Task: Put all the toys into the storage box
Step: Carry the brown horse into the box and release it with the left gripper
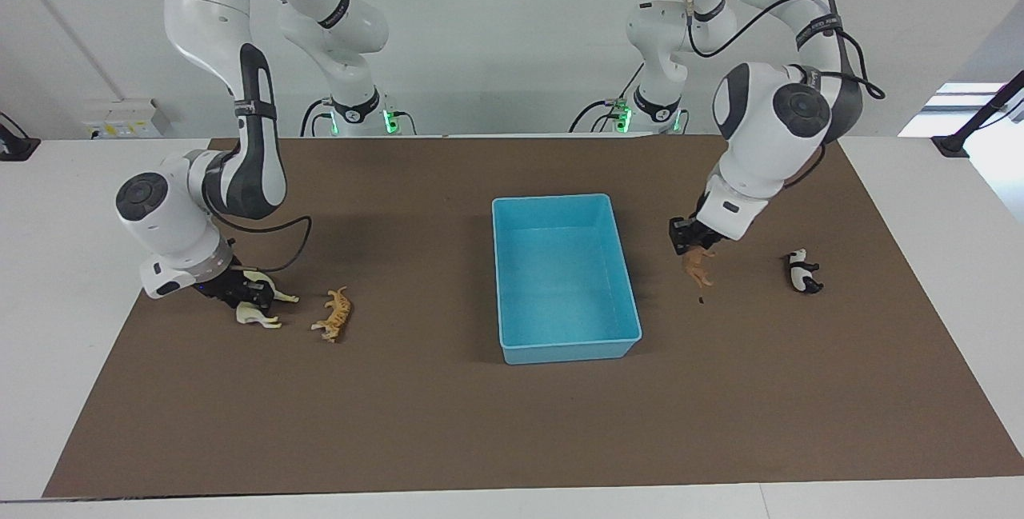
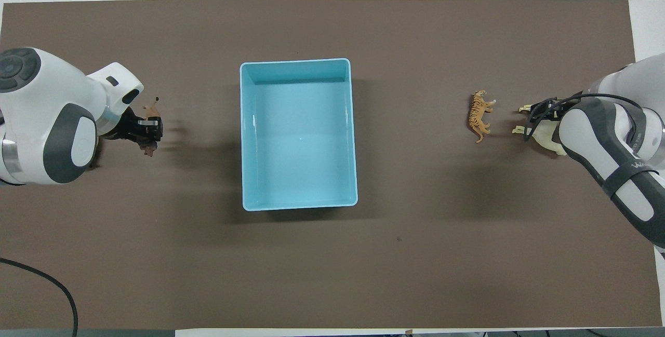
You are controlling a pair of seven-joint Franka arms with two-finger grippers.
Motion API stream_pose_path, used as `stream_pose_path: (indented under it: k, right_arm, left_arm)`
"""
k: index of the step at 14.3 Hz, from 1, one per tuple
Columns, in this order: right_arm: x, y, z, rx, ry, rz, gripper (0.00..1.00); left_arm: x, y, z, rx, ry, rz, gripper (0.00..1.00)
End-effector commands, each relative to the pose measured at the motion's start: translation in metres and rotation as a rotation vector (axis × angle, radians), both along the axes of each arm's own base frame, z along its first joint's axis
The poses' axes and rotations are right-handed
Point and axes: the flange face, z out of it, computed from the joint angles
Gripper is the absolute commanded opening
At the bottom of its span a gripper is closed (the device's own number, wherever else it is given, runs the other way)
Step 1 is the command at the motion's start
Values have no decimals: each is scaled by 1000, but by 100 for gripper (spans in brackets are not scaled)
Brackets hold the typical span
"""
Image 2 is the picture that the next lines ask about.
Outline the light blue storage box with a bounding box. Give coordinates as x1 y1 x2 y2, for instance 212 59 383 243
240 58 359 212

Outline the orange striped tiger toy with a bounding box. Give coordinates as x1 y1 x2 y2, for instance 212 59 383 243
469 90 497 144

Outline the cream llama toy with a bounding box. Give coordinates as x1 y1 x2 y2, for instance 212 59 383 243
512 103 568 157

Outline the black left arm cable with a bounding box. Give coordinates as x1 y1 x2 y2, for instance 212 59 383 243
0 258 79 337

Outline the brown table mat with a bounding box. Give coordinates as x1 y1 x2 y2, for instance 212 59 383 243
0 0 663 330

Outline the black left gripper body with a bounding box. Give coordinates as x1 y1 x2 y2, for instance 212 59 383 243
103 107 139 144

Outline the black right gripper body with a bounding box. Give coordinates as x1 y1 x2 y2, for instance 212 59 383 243
527 97 567 125

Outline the brown lion toy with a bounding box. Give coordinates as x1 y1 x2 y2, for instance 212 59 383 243
140 97 163 157

